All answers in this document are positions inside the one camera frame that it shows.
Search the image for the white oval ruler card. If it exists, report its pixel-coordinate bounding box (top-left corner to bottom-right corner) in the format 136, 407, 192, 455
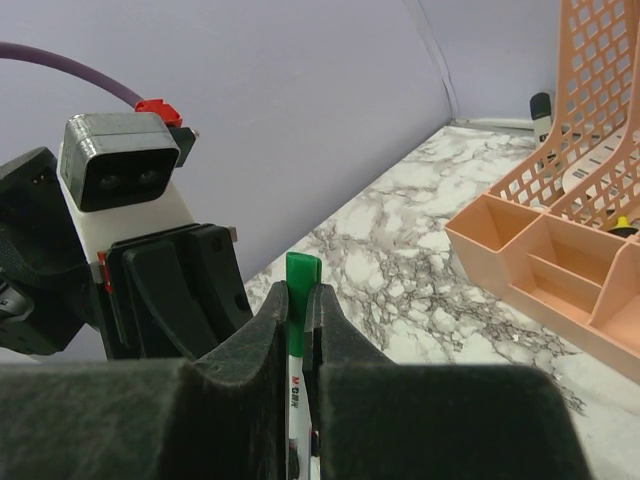
561, 127, 633, 199

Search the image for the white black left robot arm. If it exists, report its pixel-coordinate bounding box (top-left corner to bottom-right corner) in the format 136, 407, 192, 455
1, 147, 252, 360

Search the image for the yellow black item in organizer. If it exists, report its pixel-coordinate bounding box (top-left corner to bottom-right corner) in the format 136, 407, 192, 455
610, 216, 639, 238

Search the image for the black grey stapler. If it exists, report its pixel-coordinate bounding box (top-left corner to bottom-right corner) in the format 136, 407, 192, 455
529, 92, 553, 146

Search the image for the green pen cap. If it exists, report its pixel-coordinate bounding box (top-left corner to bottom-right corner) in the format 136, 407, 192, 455
286, 251, 322, 360

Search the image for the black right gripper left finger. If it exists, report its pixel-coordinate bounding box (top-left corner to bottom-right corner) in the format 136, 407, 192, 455
1, 282, 288, 479

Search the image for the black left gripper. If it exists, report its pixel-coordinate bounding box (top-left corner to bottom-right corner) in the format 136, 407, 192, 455
92, 224, 253, 360

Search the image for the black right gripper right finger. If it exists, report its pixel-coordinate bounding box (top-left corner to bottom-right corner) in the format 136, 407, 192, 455
307, 285, 591, 479

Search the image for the peach plastic desk organizer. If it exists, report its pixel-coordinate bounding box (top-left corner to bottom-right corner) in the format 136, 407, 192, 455
445, 1, 639, 380

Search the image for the white pen green end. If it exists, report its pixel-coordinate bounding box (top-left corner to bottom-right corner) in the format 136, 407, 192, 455
288, 343, 319, 479

